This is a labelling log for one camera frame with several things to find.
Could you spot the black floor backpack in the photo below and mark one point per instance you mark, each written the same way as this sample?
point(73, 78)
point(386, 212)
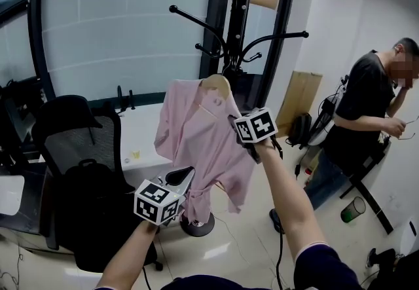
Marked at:
point(299, 130)

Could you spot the person's right forearm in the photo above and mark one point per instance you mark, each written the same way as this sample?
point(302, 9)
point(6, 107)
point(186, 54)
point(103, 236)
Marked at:
point(288, 193)

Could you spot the black faucet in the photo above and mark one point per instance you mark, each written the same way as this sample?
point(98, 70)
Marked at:
point(120, 99)
point(132, 99)

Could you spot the small yellow cup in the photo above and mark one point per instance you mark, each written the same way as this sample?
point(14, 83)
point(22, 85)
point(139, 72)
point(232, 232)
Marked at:
point(135, 154)

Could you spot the black table frame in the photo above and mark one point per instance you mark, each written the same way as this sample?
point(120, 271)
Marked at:
point(366, 190)

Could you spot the person's left forearm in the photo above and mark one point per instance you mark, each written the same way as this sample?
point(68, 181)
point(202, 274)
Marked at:
point(127, 256)

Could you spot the pink robe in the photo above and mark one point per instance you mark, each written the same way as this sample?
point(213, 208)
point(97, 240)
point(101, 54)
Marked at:
point(203, 138)

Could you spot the white sink basin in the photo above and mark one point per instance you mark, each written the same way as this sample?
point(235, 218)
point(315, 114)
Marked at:
point(10, 195)

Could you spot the black coat rack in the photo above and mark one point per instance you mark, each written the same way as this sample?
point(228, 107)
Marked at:
point(237, 20)

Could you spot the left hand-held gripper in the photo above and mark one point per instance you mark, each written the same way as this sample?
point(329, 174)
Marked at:
point(154, 200)

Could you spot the black mesh office chair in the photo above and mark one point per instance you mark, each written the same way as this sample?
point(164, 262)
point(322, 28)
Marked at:
point(72, 138)

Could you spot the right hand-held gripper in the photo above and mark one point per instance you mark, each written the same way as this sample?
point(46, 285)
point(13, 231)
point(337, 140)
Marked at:
point(257, 125)

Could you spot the green mesh waste bin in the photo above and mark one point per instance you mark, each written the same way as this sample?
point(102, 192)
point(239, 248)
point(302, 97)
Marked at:
point(353, 210)

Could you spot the person's dark shirt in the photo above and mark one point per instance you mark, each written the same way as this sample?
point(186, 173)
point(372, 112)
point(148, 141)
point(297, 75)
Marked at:
point(324, 269)

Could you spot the black sink cabinet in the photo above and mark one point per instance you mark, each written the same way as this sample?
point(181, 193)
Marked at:
point(36, 203)

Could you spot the brown cardboard sheet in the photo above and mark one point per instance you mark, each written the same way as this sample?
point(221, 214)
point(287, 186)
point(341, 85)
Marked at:
point(301, 99)

